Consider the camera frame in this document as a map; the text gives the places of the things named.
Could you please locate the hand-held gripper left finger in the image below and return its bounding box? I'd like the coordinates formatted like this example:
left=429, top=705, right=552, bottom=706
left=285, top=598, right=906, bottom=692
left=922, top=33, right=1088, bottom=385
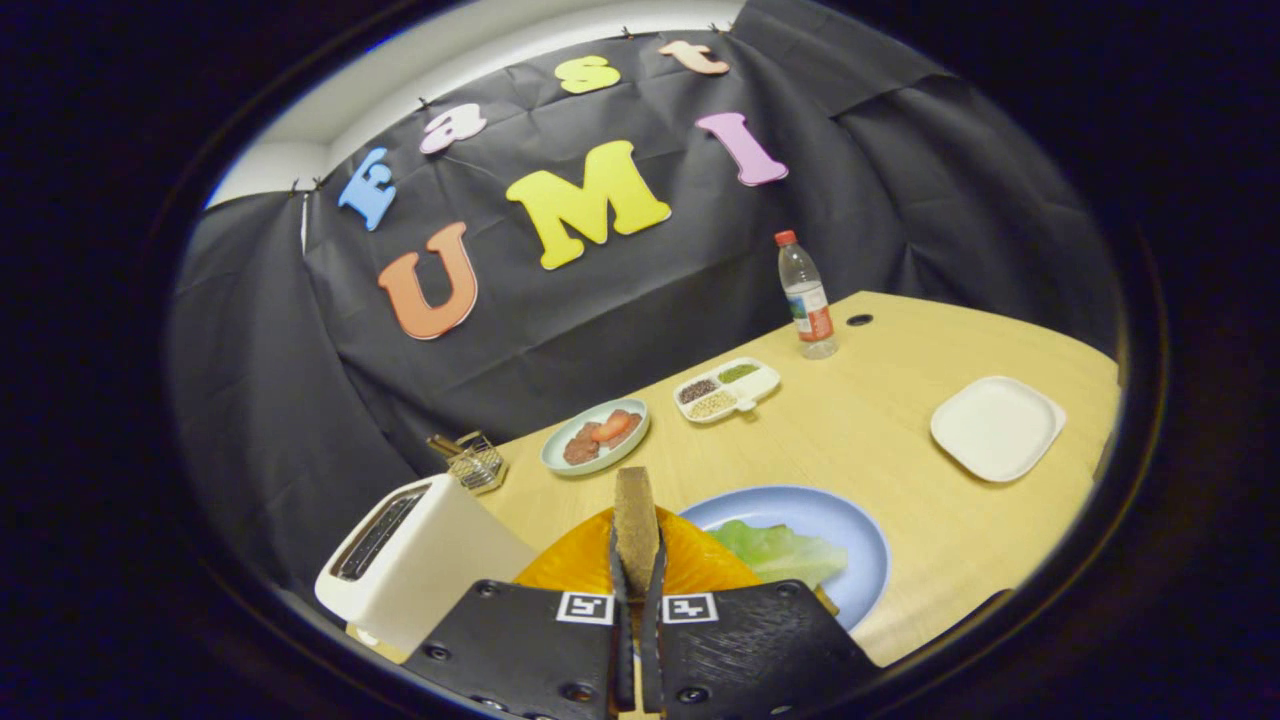
left=405, top=507, right=638, bottom=720

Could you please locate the blue round plate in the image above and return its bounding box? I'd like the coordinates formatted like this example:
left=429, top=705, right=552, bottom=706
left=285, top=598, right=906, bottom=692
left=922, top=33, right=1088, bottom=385
left=678, top=486, right=891, bottom=631

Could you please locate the green lettuce leaf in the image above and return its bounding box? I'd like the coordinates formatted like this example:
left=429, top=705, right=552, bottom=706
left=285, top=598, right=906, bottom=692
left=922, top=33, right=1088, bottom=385
left=708, top=519, right=849, bottom=589

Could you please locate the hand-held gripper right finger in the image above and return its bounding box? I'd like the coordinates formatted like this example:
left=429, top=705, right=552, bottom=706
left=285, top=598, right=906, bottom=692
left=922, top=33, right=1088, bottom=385
left=638, top=507, right=883, bottom=720

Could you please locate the pale green round plate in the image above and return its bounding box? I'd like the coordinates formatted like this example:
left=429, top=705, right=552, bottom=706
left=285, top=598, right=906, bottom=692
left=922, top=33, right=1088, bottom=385
left=540, top=398, right=651, bottom=477

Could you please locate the white toaster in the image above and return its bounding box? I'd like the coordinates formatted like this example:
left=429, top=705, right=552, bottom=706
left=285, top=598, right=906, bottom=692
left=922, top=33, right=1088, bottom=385
left=314, top=473, right=539, bottom=658

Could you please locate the white divided seed dish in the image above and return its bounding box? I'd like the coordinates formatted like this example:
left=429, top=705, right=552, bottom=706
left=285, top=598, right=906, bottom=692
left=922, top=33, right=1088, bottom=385
left=673, top=357, right=782, bottom=425

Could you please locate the clear plastic water bottle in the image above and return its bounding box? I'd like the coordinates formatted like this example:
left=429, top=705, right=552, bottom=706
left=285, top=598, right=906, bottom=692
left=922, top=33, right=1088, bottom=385
left=774, top=230, right=839, bottom=360

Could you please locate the white square plate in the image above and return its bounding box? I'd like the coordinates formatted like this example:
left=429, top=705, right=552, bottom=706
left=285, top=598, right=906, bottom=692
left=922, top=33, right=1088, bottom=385
left=929, top=376, right=1068, bottom=484

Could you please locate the wire mesh utensil holder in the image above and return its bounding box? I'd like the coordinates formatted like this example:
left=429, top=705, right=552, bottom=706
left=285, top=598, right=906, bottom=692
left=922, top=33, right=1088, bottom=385
left=445, top=431, right=508, bottom=495

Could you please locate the brown toast slice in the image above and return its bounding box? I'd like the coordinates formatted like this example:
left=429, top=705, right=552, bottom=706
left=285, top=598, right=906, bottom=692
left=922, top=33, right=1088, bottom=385
left=612, top=467, right=661, bottom=601

